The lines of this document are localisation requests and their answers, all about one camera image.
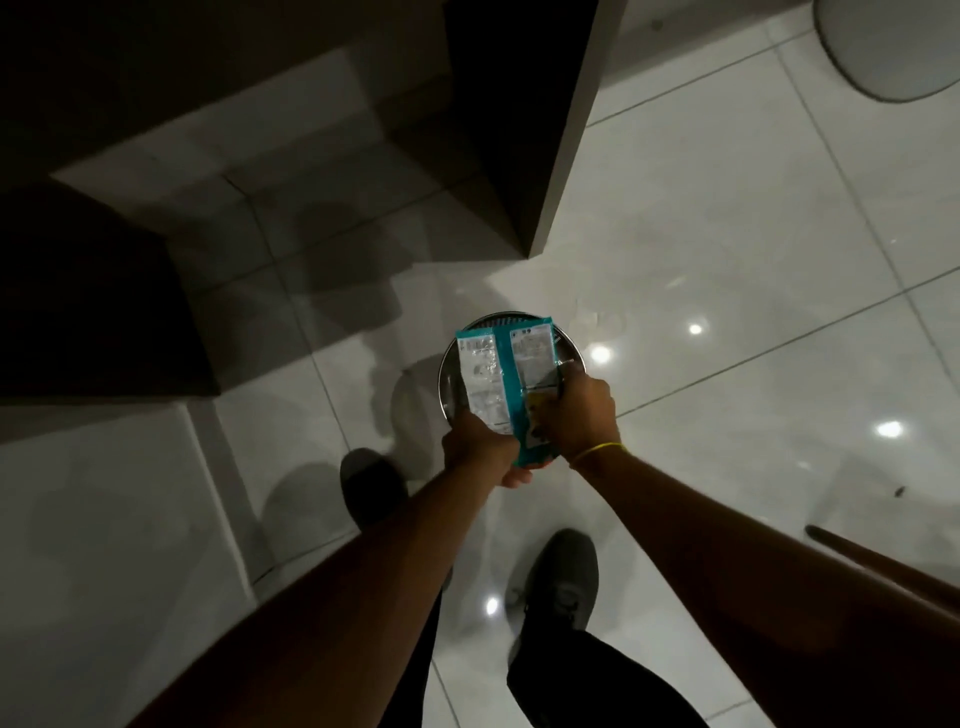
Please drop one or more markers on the person's left hand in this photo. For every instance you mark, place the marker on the person's left hand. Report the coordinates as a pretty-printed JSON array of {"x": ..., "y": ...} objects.
[{"x": 476, "y": 444}]

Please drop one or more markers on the person's right hand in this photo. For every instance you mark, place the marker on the person's right hand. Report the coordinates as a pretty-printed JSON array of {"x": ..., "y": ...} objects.
[{"x": 581, "y": 420}]

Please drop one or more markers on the person's right fingers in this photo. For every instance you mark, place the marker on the person's right fingers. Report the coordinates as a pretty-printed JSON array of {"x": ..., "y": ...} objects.
[{"x": 564, "y": 384}]

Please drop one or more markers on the person's left fingers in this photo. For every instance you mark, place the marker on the person's left fingers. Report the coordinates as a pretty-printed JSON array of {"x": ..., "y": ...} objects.
[{"x": 517, "y": 477}]

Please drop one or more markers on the teal and white packet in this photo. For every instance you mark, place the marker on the teal and white packet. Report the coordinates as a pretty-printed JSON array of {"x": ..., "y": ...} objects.
[{"x": 501, "y": 367}]

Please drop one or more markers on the person's right forearm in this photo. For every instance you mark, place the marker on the person's right forearm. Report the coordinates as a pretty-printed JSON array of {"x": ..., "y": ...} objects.
[{"x": 757, "y": 592}]

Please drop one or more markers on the person's left forearm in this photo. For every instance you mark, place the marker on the person's left forearm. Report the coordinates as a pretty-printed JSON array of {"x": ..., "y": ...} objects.
[{"x": 352, "y": 600}]

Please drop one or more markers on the yellow wrist band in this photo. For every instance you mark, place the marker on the yellow wrist band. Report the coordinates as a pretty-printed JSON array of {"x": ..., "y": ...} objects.
[{"x": 600, "y": 451}]

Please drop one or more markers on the person's grey right shoe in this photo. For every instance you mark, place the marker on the person's grey right shoe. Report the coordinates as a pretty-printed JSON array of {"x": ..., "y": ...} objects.
[{"x": 559, "y": 581}]

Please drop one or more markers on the person's grey shoe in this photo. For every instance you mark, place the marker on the person's grey shoe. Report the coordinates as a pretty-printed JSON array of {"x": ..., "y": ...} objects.
[
  {"x": 559, "y": 581},
  {"x": 371, "y": 487}
]

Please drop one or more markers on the round steel waste bin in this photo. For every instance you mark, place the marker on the round steel waste bin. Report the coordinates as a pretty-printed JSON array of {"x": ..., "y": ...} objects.
[{"x": 450, "y": 375}]

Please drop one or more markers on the person's grey left shoe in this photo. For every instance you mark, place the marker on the person's grey left shoe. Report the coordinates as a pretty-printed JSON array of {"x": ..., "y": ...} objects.
[{"x": 371, "y": 487}]

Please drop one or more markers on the person's black trouser left leg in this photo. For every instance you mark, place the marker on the person's black trouser left leg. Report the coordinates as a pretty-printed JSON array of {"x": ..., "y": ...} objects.
[{"x": 420, "y": 667}]

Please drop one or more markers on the person's black trouser leg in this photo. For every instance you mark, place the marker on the person's black trouser leg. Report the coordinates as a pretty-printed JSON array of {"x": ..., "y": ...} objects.
[
  {"x": 420, "y": 667},
  {"x": 585, "y": 686}
]

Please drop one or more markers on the person's black trouser right leg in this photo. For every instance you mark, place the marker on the person's black trouser right leg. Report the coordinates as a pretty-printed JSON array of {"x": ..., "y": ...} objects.
[{"x": 585, "y": 686}]

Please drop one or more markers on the brown wooden stick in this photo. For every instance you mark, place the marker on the brown wooden stick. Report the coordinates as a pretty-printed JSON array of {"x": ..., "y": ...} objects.
[{"x": 885, "y": 562}]

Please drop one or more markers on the white round seat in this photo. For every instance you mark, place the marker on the white round seat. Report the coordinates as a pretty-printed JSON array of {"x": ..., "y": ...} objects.
[{"x": 892, "y": 45}]

